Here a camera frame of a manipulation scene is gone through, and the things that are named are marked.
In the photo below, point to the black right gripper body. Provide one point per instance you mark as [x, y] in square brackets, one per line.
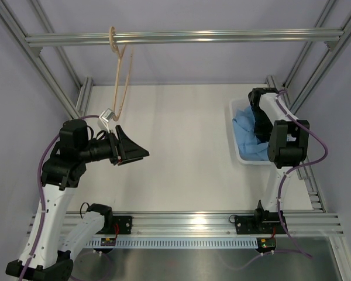
[263, 126]

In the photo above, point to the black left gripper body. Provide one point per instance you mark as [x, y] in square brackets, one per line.
[115, 158]

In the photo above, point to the blue button-up shirt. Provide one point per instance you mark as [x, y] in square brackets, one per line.
[250, 148]

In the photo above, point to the white perforated plastic basket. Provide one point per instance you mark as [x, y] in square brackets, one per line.
[242, 103]

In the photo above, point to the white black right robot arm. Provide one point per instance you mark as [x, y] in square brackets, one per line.
[287, 139]

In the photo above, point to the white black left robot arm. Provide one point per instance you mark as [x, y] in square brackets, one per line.
[61, 166]

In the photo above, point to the aluminium top crossbar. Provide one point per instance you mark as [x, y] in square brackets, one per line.
[173, 37]

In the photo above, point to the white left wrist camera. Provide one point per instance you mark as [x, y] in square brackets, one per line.
[104, 119]

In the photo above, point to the aluminium left frame strut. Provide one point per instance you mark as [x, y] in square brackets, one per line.
[13, 26]

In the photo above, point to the aluminium frame strut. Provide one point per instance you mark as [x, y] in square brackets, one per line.
[13, 26]
[315, 60]

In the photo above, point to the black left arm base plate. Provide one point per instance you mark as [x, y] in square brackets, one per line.
[118, 224]

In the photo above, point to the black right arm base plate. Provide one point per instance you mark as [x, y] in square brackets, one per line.
[245, 225]

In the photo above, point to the white slotted cable duct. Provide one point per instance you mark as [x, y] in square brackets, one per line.
[173, 243]

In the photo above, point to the aluminium front rail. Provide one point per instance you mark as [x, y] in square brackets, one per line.
[202, 224]

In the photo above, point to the aluminium right frame strut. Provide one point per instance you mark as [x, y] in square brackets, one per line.
[315, 60]

